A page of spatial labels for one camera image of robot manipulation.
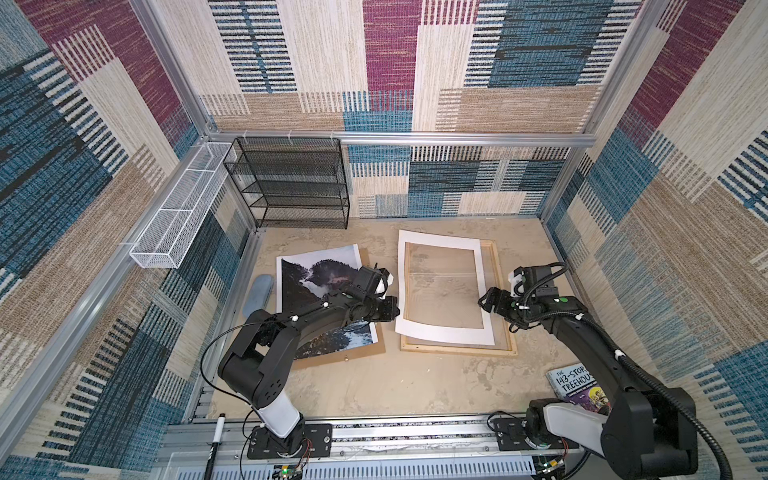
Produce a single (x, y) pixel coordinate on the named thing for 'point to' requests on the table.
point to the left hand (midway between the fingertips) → (402, 308)
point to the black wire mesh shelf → (291, 182)
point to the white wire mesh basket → (174, 225)
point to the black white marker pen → (212, 453)
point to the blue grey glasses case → (258, 294)
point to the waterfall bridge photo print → (304, 278)
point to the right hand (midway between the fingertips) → (491, 310)
